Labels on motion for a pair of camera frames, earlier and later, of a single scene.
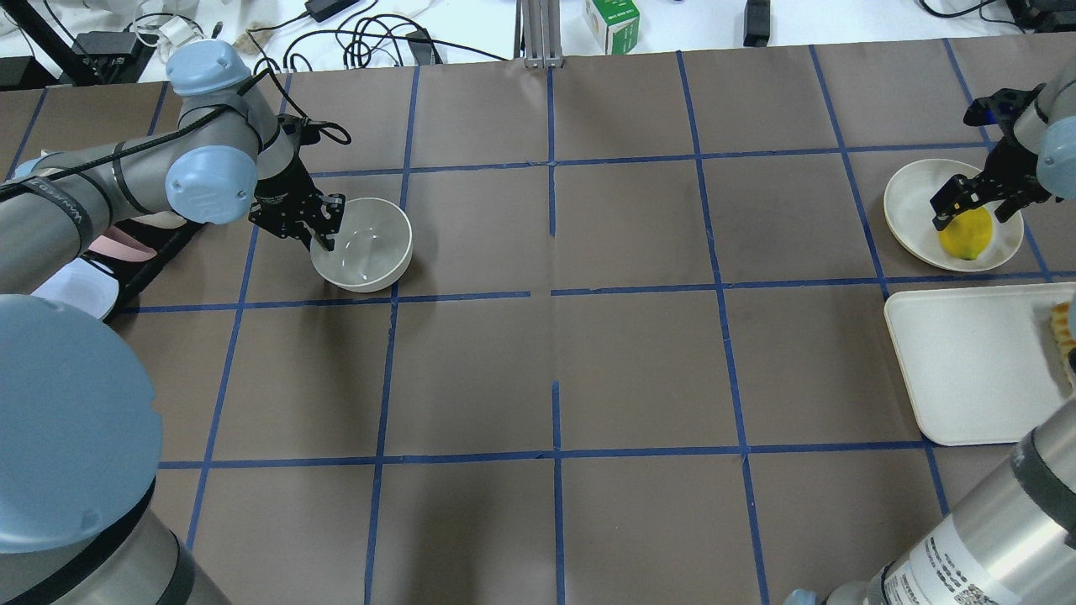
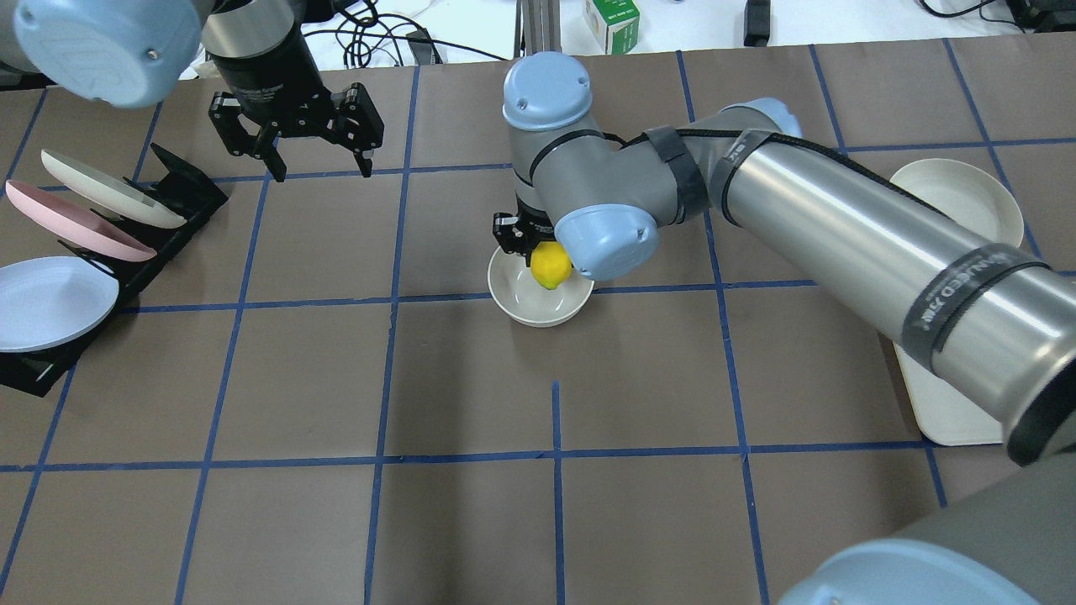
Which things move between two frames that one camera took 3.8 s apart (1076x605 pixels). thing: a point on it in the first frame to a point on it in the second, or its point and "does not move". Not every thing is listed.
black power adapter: x=756 y=23 does not move
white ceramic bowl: x=373 y=247 to x=521 y=298
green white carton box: x=615 y=24 does not move
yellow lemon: x=967 y=235 to x=551 y=264
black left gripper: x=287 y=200 to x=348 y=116
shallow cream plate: x=908 y=211 to x=970 y=196
